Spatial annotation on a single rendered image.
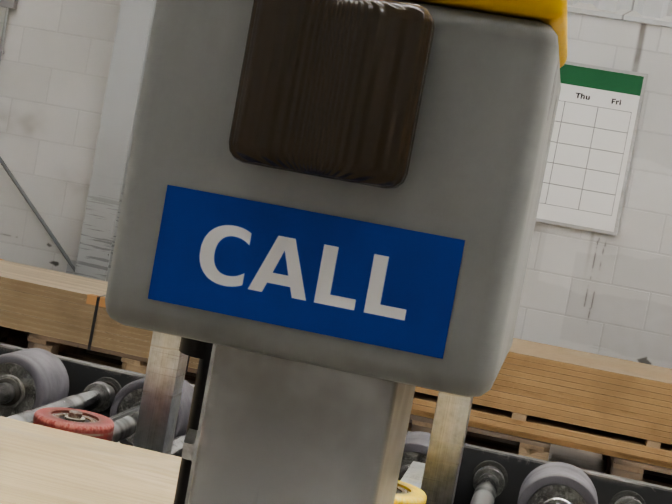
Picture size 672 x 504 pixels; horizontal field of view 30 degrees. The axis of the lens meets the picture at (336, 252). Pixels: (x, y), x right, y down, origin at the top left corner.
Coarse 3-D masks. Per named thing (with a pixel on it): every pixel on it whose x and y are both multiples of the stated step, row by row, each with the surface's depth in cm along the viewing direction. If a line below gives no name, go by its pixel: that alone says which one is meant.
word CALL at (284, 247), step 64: (192, 192) 22; (192, 256) 22; (256, 256) 21; (320, 256) 21; (384, 256) 21; (448, 256) 21; (256, 320) 21; (320, 320) 21; (384, 320) 21; (448, 320) 21
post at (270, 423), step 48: (240, 384) 23; (288, 384) 23; (336, 384) 23; (384, 384) 23; (240, 432) 23; (288, 432) 23; (336, 432) 23; (384, 432) 23; (192, 480) 24; (240, 480) 23; (288, 480) 23; (336, 480) 23; (384, 480) 24
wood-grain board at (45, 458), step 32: (0, 416) 122; (0, 448) 110; (32, 448) 112; (64, 448) 115; (96, 448) 117; (128, 448) 119; (0, 480) 101; (32, 480) 102; (64, 480) 104; (96, 480) 106; (128, 480) 108; (160, 480) 109
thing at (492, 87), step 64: (192, 0) 21; (448, 0) 21; (512, 0) 20; (192, 64) 22; (448, 64) 21; (512, 64) 20; (192, 128) 22; (448, 128) 21; (512, 128) 21; (128, 192) 22; (256, 192) 21; (320, 192) 21; (384, 192) 21; (448, 192) 21; (512, 192) 21; (128, 256) 22; (512, 256) 21; (128, 320) 22; (192, 320) 22; (512, 320) 24; (448, 384) 21
